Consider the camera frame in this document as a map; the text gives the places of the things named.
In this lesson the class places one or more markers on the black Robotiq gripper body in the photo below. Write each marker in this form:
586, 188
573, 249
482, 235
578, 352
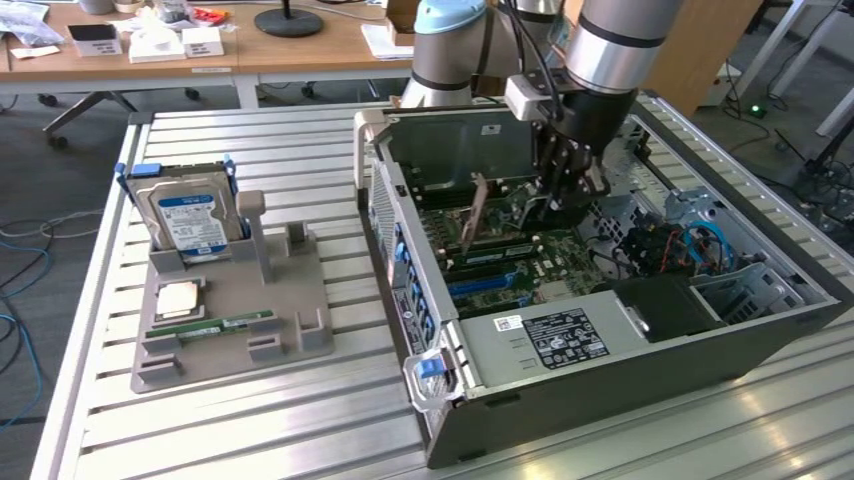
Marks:
590, 117

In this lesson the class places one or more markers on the Nvidia Quadro graphics card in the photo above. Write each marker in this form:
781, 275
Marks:
476, 215

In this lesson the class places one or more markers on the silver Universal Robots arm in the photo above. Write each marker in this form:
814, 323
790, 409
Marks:
614, 50

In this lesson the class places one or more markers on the perforated metal drive cage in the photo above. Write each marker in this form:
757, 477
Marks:
634, 200

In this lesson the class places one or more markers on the CPU socket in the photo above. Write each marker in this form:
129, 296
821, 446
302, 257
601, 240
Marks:
497, 235

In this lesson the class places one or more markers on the green motherboard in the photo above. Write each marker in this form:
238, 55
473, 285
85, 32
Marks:
568, 260

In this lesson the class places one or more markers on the white floor box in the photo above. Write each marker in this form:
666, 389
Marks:
724, 87

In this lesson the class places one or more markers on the wooden cabinet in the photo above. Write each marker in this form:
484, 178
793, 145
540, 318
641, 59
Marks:
708, 50

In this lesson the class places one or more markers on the blue expansion slot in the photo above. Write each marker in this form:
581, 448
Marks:
484, 285

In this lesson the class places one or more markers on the black fan shroud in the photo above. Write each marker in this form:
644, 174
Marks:
661, 310

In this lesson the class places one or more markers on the metal disk bay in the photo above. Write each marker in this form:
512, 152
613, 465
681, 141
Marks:
754, 295

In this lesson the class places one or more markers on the stack of papers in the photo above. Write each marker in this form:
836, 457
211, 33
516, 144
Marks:
387, 47

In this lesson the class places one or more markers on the brown cardboard box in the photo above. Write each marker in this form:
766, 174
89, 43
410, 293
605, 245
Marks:
401, 20

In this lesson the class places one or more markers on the grey power supply unit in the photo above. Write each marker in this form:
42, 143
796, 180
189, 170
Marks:
508, 350

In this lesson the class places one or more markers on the black open PC case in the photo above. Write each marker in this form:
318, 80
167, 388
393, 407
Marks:
601, 390

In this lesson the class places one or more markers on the wooden desk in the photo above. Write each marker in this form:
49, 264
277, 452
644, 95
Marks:
301, 55

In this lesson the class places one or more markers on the blue case latch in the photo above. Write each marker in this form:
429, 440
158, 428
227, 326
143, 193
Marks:
429, 367

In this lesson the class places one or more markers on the black round lamp base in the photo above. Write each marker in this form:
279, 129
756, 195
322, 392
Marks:
289, 24

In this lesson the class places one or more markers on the grey printed parts rack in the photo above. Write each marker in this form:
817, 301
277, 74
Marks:
234, 280

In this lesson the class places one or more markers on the hard disk in blue caddy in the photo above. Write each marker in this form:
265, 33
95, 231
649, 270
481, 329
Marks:
187, 215

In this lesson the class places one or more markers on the small white box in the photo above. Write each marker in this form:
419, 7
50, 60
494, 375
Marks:
202, 42

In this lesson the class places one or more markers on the red small item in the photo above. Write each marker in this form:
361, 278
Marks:
210, 17

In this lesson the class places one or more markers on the green RAM stick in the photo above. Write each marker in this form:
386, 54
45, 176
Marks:
207, 326

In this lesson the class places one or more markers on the silver CPU chip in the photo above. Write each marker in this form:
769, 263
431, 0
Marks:
177, 302

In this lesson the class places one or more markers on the white tape holder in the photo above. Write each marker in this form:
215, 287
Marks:
157, 47

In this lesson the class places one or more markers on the white box with black top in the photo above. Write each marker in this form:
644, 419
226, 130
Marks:
97, 40

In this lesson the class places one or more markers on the grey cup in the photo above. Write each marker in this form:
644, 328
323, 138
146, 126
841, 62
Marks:
97, 6

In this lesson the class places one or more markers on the white paper label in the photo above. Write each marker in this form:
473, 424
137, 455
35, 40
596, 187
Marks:
34, 52

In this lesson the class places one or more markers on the clear plastic bag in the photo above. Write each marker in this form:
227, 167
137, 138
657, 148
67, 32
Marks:
27, 22

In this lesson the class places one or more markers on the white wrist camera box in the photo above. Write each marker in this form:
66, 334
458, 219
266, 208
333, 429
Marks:
528, 97

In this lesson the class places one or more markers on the white desk frame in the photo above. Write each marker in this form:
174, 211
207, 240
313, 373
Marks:
841, 112

